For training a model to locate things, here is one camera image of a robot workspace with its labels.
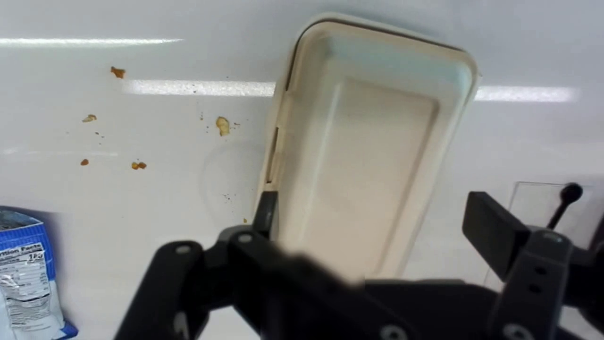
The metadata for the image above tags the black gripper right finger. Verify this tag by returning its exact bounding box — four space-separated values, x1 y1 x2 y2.
461 191 604 340

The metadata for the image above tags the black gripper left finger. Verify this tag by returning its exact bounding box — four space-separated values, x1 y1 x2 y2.
115 191 417 340

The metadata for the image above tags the beige clamshell food pack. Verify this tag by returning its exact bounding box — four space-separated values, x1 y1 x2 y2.
253 14 479 286

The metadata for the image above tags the black ball-tipped stick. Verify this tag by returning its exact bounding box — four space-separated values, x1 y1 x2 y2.
546 182 585 233

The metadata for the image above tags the blue chip bag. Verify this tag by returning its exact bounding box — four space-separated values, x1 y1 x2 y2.
0 206 81 340

